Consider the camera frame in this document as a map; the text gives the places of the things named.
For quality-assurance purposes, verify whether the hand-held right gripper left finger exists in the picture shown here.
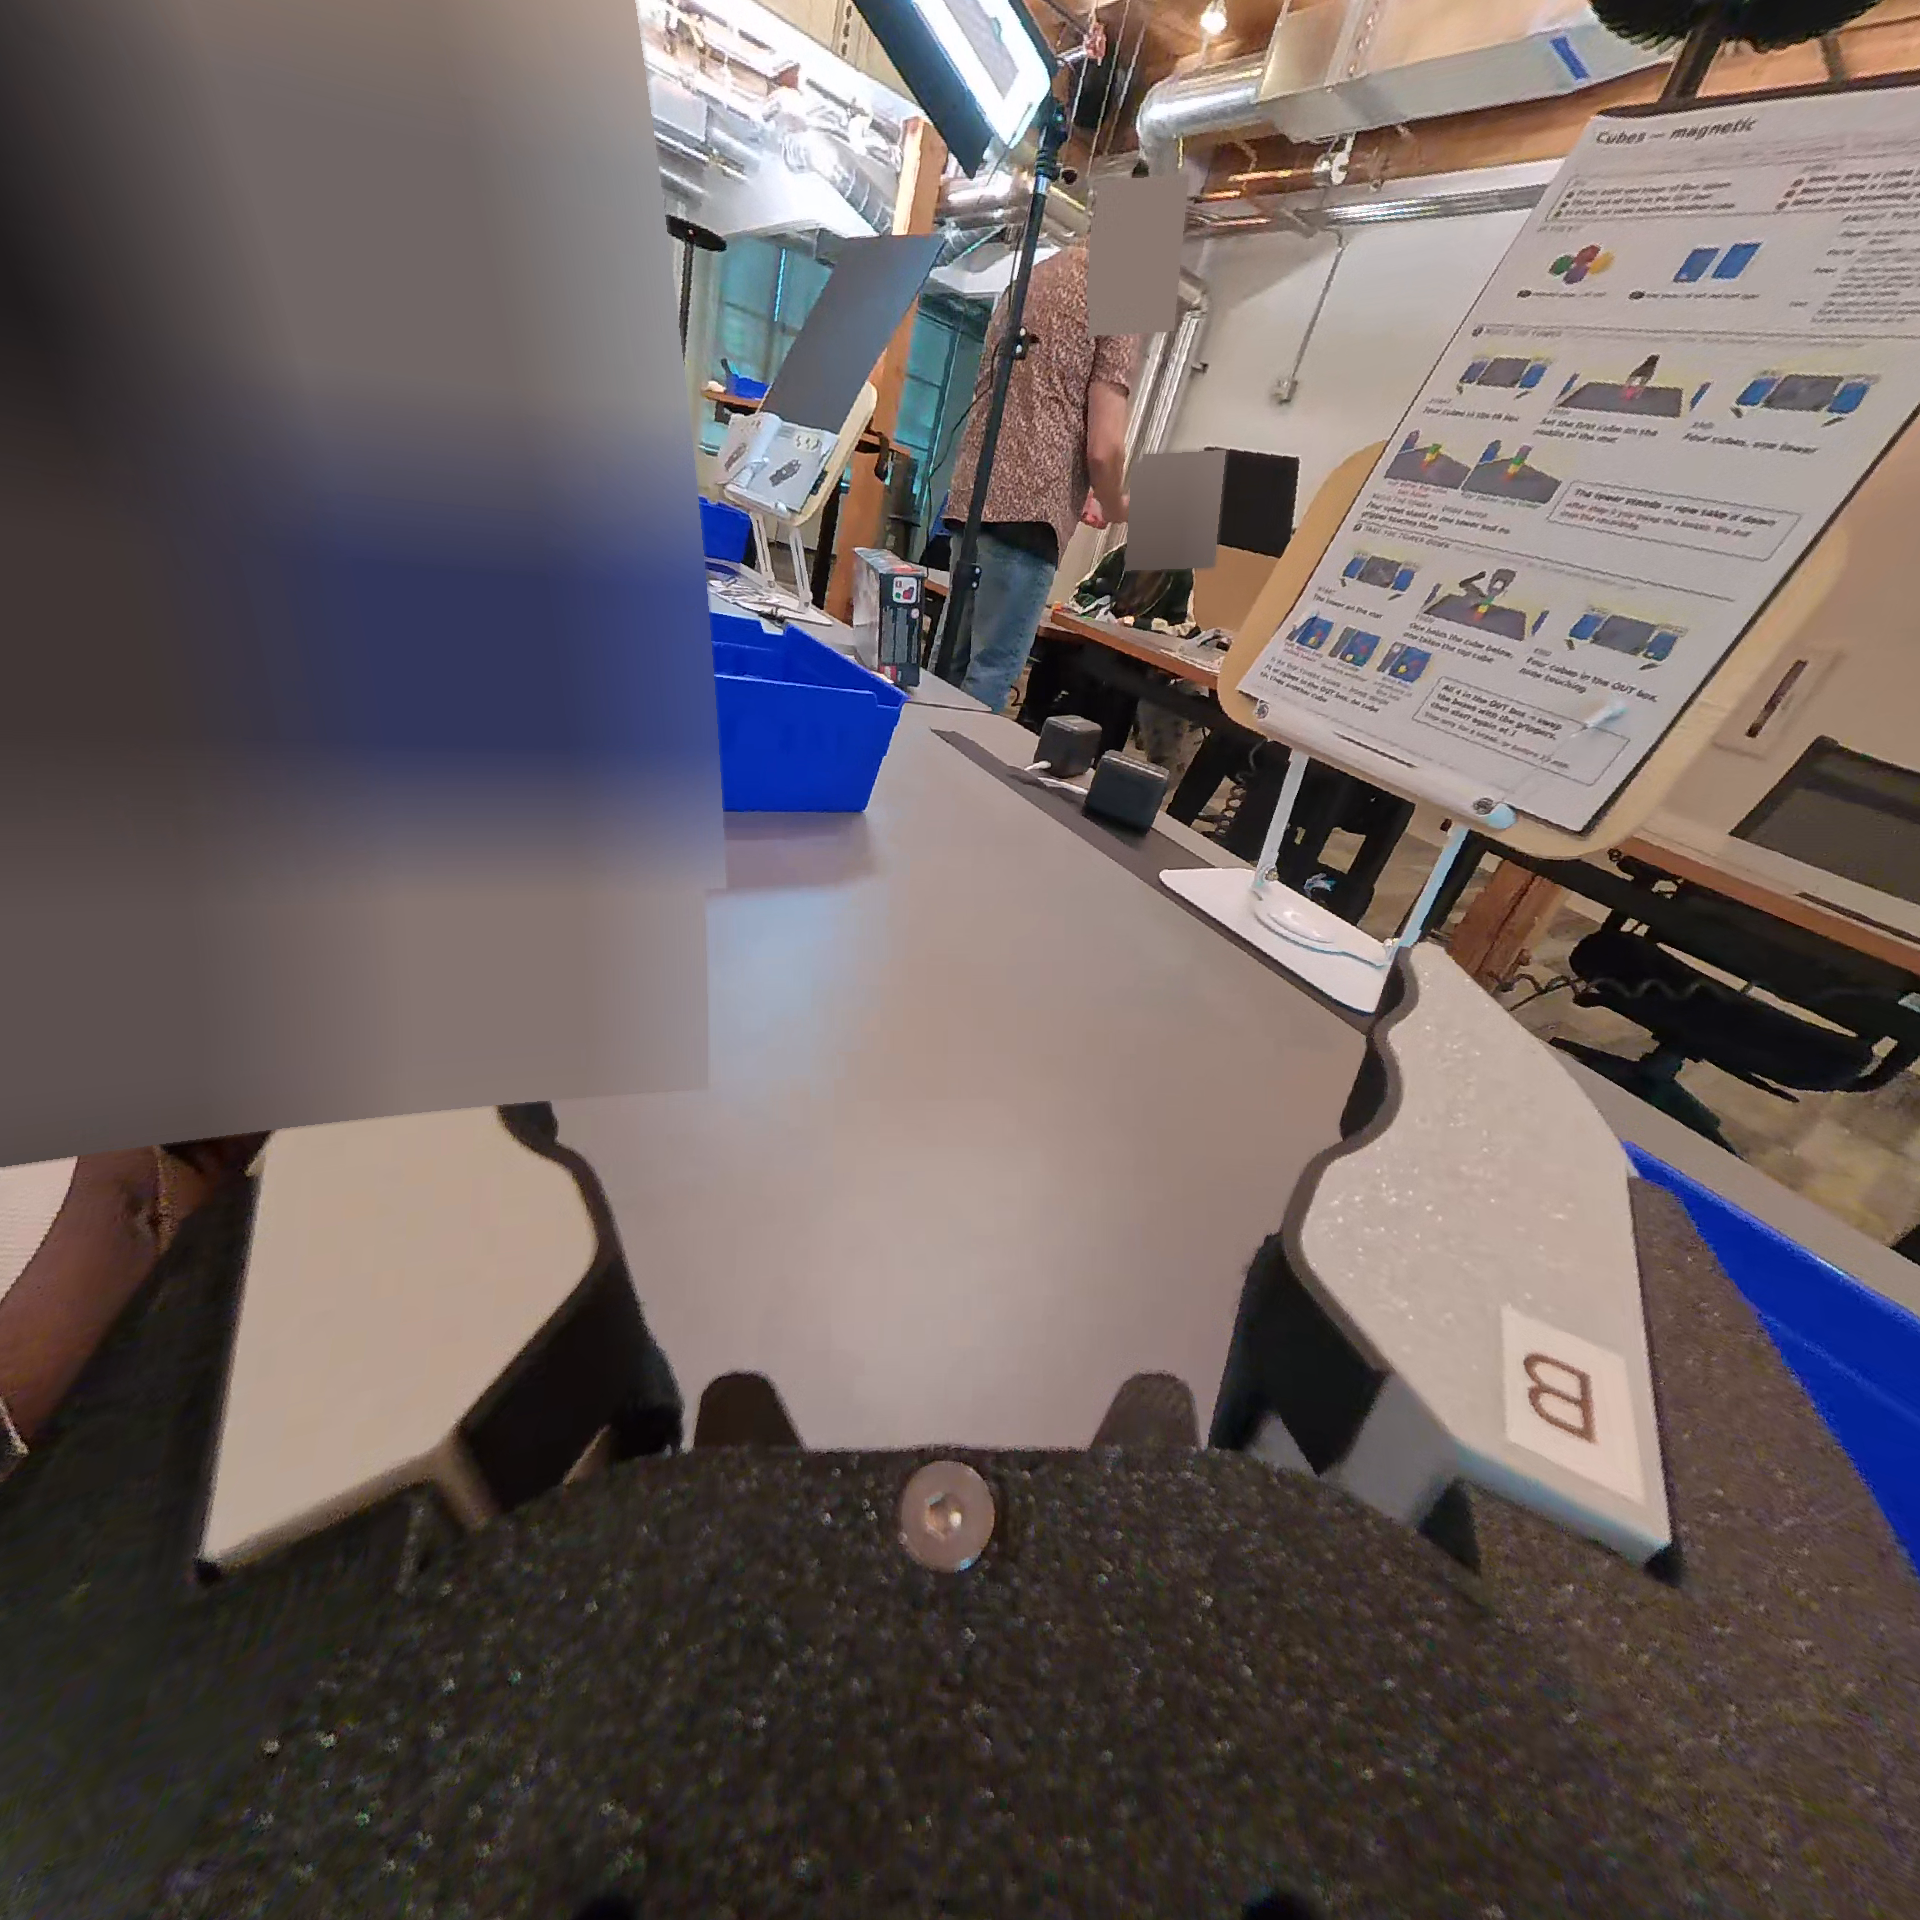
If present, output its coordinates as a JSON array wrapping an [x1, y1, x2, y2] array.
[[195, 1104, 681, 1575]]

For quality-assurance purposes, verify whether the black light stand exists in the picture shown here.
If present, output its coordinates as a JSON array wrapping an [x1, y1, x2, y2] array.
[[933, 90, 1069, 694]]

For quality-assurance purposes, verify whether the metal air duct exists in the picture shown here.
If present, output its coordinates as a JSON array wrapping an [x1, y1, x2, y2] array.
[[1137, 0, 1596, 178]]

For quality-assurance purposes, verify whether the small printed cardboard box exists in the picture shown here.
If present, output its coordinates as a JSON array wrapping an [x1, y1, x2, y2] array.
[[852, 547, 926, 691]]

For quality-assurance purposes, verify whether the person's left forearm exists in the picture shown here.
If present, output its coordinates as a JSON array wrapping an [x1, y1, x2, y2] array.
[[0, 1137, 274, 1491]]

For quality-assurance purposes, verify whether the wooden sheet stand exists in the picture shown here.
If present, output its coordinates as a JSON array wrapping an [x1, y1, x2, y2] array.
[[1162, 435, 1849, 1018]]

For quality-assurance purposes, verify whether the black office chair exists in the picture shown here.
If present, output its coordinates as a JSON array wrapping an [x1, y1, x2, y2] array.
[[1557, 853, 1920, 1117]]

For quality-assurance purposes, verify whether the studio light panel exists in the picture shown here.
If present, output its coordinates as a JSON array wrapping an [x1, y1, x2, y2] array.
[[852, 0, 1055, 176]]

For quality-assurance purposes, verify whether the wooden table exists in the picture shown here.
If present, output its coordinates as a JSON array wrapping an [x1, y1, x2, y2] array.
[[1036, 603, 1920, 977]]

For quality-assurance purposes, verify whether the instruction sheet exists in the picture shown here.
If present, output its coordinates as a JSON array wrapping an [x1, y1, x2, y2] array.
[[1236, 82, 1920, 837]]

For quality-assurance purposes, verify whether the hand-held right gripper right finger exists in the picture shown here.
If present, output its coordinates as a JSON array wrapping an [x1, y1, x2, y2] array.
[[1210, 949, 1676, 1579]]

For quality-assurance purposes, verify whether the dark computer monitor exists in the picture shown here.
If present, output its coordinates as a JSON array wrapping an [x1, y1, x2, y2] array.
[[1727, 736, 1920, 905]]

